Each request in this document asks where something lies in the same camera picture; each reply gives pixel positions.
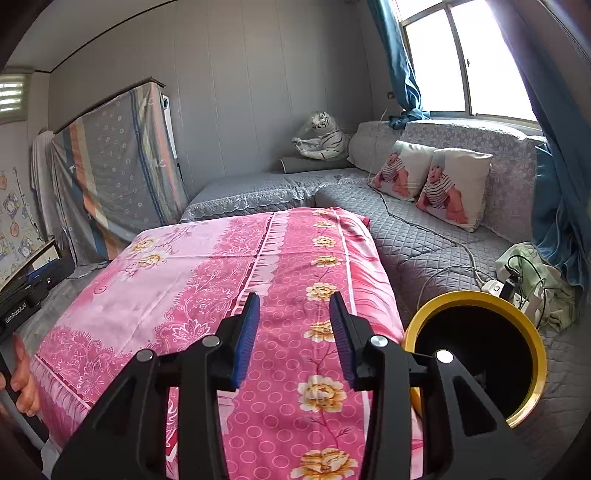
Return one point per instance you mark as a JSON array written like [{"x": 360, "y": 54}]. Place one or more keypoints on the white power strip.
[{"x": 494, "y": 288}]

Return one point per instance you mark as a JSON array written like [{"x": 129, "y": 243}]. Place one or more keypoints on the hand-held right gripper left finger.
[{"x": 244, "y": 337}]

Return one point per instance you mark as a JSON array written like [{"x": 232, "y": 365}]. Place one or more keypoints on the cartoon wall sticker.
[{"x": 14, "y": 221}]

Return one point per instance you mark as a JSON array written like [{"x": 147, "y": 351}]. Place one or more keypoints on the black charger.
[{"x": 510, "y": 281}]

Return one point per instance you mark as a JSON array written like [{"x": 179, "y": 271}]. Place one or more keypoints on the light green cloth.
[{"x": 558, "y": 295}]

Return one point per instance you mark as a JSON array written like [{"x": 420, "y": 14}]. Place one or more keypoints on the grey quilted sofa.
[{"x": 415, "y": 244}]

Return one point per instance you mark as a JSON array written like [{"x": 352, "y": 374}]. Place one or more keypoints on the grey window blind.
[{"x": 14, "y": 94}]

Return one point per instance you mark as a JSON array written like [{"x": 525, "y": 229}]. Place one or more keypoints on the grey bolster pillow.
[{"x": 300, "y": 165}]

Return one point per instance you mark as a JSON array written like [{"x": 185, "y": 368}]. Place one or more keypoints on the person's left hand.
[{"x": 25, "y": 387}]

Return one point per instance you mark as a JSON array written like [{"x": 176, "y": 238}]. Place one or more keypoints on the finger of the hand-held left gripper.
[{"x": 55, "y": 272}]

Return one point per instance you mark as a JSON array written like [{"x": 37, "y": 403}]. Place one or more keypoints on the blue curtain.
[
  {"x": 397, "y": 60},
  {"x": 554, "y": 207}
]

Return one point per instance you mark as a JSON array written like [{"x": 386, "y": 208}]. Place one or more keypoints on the sliding glass window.
[{"x": 485, "y": 69}]

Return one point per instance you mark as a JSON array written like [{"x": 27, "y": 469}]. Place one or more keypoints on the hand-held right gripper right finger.
[{"x": 342, "y": 337}]

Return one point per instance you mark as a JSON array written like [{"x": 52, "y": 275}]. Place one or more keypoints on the baby print pillow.
[
  {"x": 457, "y": 189},
  {"x": 401, "y": 170}
]

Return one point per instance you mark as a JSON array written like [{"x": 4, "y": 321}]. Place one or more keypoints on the pink floral blanket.
[{"x": 184, "y": 286}]

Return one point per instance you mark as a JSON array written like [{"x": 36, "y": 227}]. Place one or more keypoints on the white hanging cloth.
[{"x": 44, "y": 184}]

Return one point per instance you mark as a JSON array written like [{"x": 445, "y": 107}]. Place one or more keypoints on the yellow round bin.
[{"x": 471, "y": 299}]

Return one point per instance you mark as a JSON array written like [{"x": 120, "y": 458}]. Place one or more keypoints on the striped cloth covered furniture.
[{"x": 115, "y": 170}]

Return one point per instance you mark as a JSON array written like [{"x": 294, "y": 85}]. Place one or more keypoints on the white tiger plush toy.
[{"x": 328, "y": 138}]

